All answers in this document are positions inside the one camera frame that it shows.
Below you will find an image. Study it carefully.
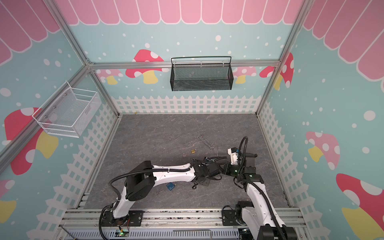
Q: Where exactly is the large blue padlock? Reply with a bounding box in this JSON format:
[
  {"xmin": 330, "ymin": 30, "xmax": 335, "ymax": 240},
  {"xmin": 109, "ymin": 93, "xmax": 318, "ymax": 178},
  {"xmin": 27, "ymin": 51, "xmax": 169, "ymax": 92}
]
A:
[{"xmin": 166, "ymin": 183, "xmax": 177, "ymax": 191}]

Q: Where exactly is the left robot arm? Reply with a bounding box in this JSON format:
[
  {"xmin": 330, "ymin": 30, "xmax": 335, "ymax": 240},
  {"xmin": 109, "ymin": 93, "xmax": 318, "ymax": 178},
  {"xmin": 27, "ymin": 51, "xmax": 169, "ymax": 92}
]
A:
[{"xmin": 99, "ymin": 157, "xmax": 226, "ymax": 240}]

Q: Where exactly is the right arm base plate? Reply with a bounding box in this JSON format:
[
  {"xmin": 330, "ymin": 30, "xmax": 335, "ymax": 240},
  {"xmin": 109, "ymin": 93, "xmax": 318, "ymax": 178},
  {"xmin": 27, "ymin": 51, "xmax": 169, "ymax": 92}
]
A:
[{"xmin": 221, "ymin": 208, "xmax": 243, "ymax": 226}]

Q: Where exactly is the black wire mesh basket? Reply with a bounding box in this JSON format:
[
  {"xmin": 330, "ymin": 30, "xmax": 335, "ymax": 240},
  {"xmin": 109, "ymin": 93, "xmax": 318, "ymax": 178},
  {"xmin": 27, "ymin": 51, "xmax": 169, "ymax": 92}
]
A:
[{"xmin": 170, "ymin": 56, "xmax": 234, "ymax": 92}]

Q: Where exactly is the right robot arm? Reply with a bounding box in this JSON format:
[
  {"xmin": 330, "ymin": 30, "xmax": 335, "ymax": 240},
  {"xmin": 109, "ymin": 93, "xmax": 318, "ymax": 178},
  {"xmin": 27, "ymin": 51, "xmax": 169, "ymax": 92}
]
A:
[{"xmin": 223, "ymin": 136, "xmax": 298, "ymax": 240}]

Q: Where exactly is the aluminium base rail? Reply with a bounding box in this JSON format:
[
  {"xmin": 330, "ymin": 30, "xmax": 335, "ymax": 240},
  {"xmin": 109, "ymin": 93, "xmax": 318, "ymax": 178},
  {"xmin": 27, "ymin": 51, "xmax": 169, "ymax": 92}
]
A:
[{"xmin": 60, "ymin": 208, "xmax": 307, "ymax": 229}]

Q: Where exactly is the white wire mesh basket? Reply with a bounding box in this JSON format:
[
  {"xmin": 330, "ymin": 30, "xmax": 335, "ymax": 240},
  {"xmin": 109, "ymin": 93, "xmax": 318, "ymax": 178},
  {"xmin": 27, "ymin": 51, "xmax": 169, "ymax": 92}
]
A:
[{"xmin": 32, "ymin": 82, "xmax": 102, "ymax": 138}]

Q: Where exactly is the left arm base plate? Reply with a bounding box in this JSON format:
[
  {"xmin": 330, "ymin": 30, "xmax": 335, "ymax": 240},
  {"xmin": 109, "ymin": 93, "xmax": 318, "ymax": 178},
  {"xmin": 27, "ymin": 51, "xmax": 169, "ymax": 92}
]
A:
[{"xmin": 99, "ymin": 210, "xmax": 144, "ymax": 227}]

